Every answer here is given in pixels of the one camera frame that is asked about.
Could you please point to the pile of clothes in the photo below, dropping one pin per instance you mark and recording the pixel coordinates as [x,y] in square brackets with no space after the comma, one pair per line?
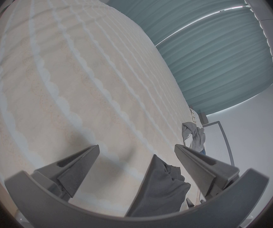
[194,134]

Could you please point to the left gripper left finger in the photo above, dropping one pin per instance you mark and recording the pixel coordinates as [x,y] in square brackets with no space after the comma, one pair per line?
[77,172]

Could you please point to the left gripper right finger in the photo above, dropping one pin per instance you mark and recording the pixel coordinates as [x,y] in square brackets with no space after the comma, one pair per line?
[203,172]

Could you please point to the blue-green curtain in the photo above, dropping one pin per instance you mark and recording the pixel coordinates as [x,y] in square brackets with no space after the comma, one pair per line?
[165,11]
[222,60]

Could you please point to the bed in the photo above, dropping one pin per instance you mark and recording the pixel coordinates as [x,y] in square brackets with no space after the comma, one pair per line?
[79,79]

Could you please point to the grey bedside table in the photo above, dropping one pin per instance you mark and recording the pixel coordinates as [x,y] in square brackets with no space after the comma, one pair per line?
[204,117]

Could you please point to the white printed pillow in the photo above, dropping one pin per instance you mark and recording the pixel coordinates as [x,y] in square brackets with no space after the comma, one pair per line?
[195,117]

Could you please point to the black T-shirt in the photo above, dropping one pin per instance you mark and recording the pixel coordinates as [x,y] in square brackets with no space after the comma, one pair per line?
[160,189]

